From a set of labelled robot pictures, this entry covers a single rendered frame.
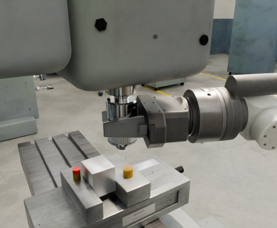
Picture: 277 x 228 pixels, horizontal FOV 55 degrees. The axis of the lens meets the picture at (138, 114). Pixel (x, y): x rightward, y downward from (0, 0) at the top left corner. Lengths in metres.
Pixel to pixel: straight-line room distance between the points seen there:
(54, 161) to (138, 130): 0.54
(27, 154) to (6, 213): 1.37
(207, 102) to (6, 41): 0.28
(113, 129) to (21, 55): 0.20
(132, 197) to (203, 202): 1.70
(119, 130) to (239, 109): 0.18
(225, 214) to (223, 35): 8.53
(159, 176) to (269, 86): 0.35
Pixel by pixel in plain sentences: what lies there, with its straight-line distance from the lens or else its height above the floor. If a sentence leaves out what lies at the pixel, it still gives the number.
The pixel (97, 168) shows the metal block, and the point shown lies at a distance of 0.56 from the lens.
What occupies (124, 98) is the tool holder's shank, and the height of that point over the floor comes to 1.27.
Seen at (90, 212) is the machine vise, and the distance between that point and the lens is 0.53.
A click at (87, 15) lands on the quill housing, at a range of 0.26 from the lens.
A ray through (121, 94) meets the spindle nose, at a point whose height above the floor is 1.28.
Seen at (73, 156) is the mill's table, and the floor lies 0.95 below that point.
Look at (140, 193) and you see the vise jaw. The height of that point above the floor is 1.04.
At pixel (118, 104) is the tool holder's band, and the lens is 0.38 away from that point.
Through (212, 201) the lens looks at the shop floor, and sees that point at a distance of 2.26.
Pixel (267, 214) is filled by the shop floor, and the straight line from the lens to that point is 2.29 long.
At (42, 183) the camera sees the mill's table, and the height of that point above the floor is 0.95.
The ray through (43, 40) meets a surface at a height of 1.37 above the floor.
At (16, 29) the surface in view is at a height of 1.38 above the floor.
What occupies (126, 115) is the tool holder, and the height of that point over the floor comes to 1.25.
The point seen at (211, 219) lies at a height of 0.75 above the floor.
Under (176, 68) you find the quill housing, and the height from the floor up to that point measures 1.33.
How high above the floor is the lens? 1.39
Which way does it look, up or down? 21 degrees down
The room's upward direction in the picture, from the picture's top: straight up
